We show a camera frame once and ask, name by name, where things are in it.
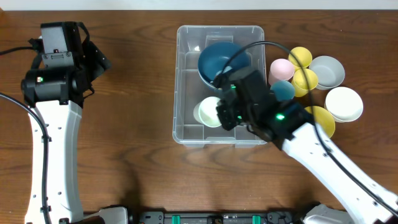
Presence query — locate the white plastic cup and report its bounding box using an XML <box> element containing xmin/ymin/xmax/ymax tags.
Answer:
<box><xmin>193</xmin><ymin>96</ymin><xmax>221</xmax><ymax>128</ymax></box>

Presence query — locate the light blue cup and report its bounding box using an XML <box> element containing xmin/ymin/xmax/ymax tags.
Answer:
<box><xmin>271</xmin><ymin>80</ymin><xmax>295</xmax><ymax>101</ymax></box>

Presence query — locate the dark blue bowl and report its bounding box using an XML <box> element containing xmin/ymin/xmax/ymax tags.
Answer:
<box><xmin>198</xmin><ymin>42</ymin><xmax>251</xmax><ymax>88</ymax></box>

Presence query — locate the yellow cup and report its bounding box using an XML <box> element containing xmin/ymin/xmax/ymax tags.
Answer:
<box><xmin>291</xmin><ymin>68</ymin><xmax>318</xmax><ymax>97</ymax></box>
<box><xmin>288</xmin><ymin>47</ymin><xmax>313</xmax><ymax>71</ymax></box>

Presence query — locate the cream large bowl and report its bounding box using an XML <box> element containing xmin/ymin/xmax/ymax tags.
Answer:
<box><xmin>198</xmin><ymin>72</ymin><xmax>217</xmax><ymax>90</ymax></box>

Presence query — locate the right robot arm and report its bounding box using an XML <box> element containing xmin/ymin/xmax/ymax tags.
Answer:
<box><xmin>216</xmin><ymin>88</ymin><xmax>397</xmax><ymax>223</ymax></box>

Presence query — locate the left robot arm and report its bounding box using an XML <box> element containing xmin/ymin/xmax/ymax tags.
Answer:
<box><xmin>21</xmin><ymin>22</ymin><xmax>129</xmax><ymax>223</ymax></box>

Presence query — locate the pink plastic cup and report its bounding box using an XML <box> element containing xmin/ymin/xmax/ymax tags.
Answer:
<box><xmin>268</xmin><ymin>58</ymin><xmax>295</xmax><ymax>85</ymax></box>

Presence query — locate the clear plastic storage bin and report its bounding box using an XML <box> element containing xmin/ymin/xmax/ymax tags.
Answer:
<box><xmin>172</xmin><ymin>25</ymin><xmax>266</xmax><ymax>147</ymax></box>

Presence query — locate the yellow small bowl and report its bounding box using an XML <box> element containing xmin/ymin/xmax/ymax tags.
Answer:
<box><xmin>305</xmin><ymin>106</ymin><xmax>336</xmax><ymax>138</ymax></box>

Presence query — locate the grey small bowl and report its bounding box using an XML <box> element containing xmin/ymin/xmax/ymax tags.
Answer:
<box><xmin>309</xmin><ymin>55</ymin><xmax>345</xmax><ymax>90</ymax></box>

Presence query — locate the white small bowl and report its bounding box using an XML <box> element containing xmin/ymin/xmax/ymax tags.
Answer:
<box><xmin>324</xmin><ymin>86</ymin><xmax>364</xmax><ymax>123</ymax></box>

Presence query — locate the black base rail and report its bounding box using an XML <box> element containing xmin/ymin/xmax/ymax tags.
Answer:
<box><xmin>128</xmin><ymin>211</ymin><xmax>303</xmax><ymax>224</ymax></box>

